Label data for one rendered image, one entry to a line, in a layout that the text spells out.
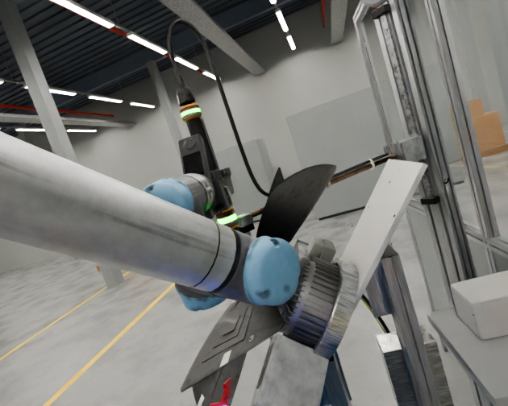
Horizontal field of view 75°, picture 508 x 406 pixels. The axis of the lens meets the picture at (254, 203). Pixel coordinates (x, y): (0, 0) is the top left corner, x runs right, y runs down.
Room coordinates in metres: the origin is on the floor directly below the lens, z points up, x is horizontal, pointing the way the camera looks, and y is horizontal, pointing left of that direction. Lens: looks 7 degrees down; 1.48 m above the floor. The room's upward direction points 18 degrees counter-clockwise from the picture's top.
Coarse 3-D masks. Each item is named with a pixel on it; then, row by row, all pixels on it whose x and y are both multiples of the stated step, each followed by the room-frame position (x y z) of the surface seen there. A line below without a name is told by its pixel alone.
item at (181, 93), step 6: (180, 78) 0.74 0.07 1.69; (180, 84) 0.74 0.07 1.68; (180, 90) 0.73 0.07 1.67; (186, 90) 0.73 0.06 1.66; (180, 96) 0.73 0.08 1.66; (186, 96) 0.73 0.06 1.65; (192, 96) 0.74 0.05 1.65; (180, 102) 0.73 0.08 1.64; (186, 102) 0.76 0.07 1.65; (192, 102) 0.76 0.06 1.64; (234, 228) 0.73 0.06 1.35
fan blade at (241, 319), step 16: (240, 304) 0.69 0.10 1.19; (224, 320) 0.66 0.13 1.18; (240, 320) 0.61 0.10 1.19; (256, 320) 0.58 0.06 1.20; (272, 320) 0.55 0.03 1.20; (208, 336) 0.64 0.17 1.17; (224, 336) 0.59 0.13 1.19; (240, 336) 0.55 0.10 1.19; (256, 336) 0.52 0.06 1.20; (208, 352) 0.57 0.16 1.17; (224, 352) 0.53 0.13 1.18; (240, 352) 0.49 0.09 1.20; (192, 368) 0.56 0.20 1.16; (208, 368) 0.52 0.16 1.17; (192, 384) 0.52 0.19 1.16
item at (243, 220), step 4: (244, 216) 0.75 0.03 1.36; (248, 216) 0.75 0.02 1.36; (240, 220) 0.74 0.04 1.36; (244, 220) 0.75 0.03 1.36; (248, 220) 0.75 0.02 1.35; (252, 220) 0.76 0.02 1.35; (240, 224) 0.75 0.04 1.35; (244, 224) 0.75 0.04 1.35; (248, 224) 0.75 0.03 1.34; (252, 224) 0.75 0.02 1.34; (240, 228) 0.75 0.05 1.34; (244, 228) 0.74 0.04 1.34; (248, 228) 0.74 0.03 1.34; (252, 228) 0.75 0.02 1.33; (244, 232) 0.74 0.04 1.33; (248, 232) 0.75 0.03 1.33
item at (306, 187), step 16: (304, 176) 0.68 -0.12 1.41; (320, 176) 0.73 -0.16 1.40; (272, 192) 0.61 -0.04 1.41; (288, 192) 0.68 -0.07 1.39; (304, 192) 0.72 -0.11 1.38; (320, 192) 0.76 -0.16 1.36; (272, 208) 0.68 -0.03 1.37; (288, 208) 0.73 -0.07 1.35; (304, 208) 0.76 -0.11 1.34; (272, 224) 0.74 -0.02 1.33; (288, 224) 0.77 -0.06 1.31; (288, 240) 0.81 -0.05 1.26
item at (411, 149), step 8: (408, 136) 1.04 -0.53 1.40; (416, 136) 1.00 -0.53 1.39; (392, 144) 1.00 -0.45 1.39; (400, 144) 0.97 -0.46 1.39; (408, 144) 0.97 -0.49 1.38; (416, 144) 0.99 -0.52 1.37; (392, 152) 1.00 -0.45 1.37; (400, 152) 0.97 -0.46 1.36; (408, 152) 0.97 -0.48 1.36; (416, 152) 0.98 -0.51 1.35; (424, 152) 1.00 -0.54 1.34; (408, 160) 0.96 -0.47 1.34; (416, 160) 0.98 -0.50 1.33
